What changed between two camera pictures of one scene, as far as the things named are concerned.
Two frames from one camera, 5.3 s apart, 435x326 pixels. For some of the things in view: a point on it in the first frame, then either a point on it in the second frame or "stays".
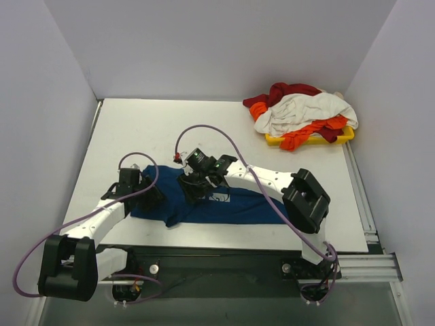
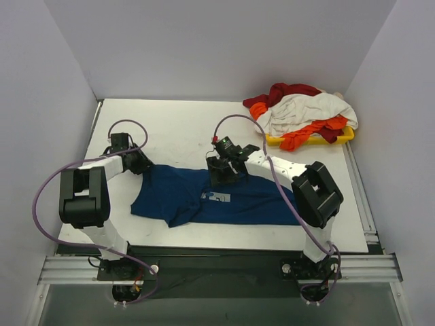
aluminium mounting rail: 382,267 stays
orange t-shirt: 291,141 stays
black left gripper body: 149,195 → 141,164
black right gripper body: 193,189 → 219,172
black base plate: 153,272 stays
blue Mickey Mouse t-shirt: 228,206 stays
